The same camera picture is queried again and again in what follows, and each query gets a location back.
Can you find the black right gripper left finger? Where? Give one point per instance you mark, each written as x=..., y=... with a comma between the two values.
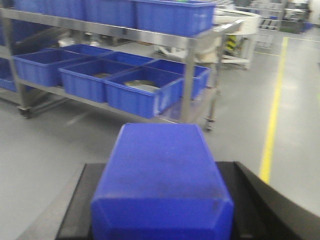
x=77, y=220

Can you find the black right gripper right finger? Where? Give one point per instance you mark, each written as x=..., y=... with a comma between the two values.
x=263, y=213

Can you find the blue block part carried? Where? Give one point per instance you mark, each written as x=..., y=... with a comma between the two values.
x=161, y=182

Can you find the blue bin front middle lower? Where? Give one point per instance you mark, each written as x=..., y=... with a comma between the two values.
x=87, y=80

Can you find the blue bin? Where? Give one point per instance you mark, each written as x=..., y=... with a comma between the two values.
x=42, y=67
x=120, y=13
x=200, y=76
x=127, y=58
x=186, y=18
x=141, y=102
x=87, y=80

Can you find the blue bin rear right lower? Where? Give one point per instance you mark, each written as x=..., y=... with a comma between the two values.
x=200, y=76

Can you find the blue bin front right lower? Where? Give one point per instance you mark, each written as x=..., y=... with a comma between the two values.
x=141, y=102

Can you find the blue bin front left lower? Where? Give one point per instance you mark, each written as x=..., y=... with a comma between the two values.
x=42, y=67

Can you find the blue bin rear middle lower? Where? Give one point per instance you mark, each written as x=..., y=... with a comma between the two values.
x=127, y=58

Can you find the white curved conveyor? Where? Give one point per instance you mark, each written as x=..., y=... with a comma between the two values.
x=234, y=41

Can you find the blue bin upper right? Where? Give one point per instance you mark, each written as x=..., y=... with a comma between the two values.
x=186, y=18

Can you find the blue bin upper middle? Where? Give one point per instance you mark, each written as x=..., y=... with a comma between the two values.
x=120, y=13

